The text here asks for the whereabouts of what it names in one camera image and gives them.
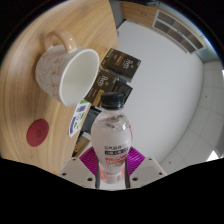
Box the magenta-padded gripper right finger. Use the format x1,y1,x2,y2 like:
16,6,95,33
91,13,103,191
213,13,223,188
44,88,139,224
125,146,167,190

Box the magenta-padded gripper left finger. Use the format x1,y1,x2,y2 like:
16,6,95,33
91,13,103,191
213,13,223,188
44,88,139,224
59,146,100,190

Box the clear black-capped drink bottle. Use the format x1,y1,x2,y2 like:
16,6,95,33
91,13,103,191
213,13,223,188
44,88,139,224
90,92,133,184

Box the white green purple leaflet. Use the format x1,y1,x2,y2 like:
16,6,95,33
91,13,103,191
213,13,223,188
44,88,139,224
68,99,92,138

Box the flat round red coaster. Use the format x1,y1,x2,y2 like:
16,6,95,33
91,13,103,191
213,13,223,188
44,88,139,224
26,118,50,148

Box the long ceiling light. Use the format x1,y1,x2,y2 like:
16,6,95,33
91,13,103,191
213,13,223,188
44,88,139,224
206,149,223,163

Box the wide brown carton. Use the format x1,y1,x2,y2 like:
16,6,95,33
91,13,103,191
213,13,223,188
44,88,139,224
83,68,119,107

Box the cream patterned ceramic mug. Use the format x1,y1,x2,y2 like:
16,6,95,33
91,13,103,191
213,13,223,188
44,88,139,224
35,29,101,108

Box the tall dark brown carton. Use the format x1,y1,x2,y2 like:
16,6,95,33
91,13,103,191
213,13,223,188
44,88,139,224
100,48,142,81

